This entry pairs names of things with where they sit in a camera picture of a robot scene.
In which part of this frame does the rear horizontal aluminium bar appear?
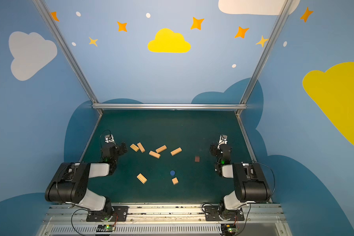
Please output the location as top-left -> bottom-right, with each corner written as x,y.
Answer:
92,103 -> 247,110

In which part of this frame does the right controller board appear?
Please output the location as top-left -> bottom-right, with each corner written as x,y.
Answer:
221,224 -> 238,236

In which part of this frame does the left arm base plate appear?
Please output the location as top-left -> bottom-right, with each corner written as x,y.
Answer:
86,206 -> 128,223

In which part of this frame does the controller board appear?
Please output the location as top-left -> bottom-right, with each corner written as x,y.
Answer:
96,225 -> 116,233
221,224 -> 238,236

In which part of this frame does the left diagonal aluminium post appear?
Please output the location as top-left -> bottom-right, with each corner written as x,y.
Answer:
32,0 -> 99,105

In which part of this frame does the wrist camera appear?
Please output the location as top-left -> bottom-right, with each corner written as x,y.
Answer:
218,134 -> 228,145
104,134 -> 115,143

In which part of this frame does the wide wood block front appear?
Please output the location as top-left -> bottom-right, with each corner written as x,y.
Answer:
137,173 -> 147,184

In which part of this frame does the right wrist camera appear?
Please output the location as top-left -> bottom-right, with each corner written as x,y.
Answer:
218,134 -> 228,145

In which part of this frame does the long wood block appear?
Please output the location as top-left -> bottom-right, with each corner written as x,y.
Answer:
137,143 -> 145,153
149,150 -> 161,158
171,147 -> 182,156
156,145 -> 167,153

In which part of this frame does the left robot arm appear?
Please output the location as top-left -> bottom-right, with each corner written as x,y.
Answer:
45,142 -> 128,222

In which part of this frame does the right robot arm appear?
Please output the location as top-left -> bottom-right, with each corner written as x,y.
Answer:
209,143 -> 272,221

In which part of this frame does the diagonal aluminium post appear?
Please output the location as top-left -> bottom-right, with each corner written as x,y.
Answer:
236,0 -> 294,118
32,0 -> 99,105

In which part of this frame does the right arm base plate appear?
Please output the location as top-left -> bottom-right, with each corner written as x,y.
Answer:
202,205 -> 245,221

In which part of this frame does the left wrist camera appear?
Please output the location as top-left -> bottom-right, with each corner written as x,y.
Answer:
104,134 -> 115,143

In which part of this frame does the small wood cube front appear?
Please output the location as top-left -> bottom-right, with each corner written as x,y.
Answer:
172,178 -> 179,185

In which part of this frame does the right diagonal aluminium post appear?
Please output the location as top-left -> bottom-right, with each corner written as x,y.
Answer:
236,0 -> 294,118

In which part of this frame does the aluminium rail front frame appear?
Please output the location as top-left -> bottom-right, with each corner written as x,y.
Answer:
37,203 -> 292,236

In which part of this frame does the left controller board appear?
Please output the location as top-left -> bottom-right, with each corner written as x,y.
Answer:
96,225 -> 116,233

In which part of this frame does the short wood block far left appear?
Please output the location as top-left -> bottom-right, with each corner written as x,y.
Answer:
130,144 -> 139,152

